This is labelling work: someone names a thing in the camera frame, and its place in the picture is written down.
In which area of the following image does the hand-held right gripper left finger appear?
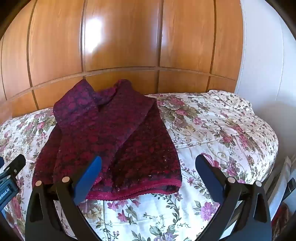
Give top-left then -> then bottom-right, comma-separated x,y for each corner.
25,156 -> 103,241

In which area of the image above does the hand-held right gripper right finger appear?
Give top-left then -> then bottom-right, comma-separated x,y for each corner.
195,154 -> 271,241

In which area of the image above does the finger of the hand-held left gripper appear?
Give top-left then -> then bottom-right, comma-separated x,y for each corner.
0,154 -> 26,180

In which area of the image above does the maroon floral knit garment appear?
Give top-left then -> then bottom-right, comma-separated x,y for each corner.
32,79 -> 182,201

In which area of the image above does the floral bedspread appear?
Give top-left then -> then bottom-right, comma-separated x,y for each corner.
0,90 -> 279,241

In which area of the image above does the red box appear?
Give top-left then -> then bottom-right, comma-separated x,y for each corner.
271,204 -> 290,233

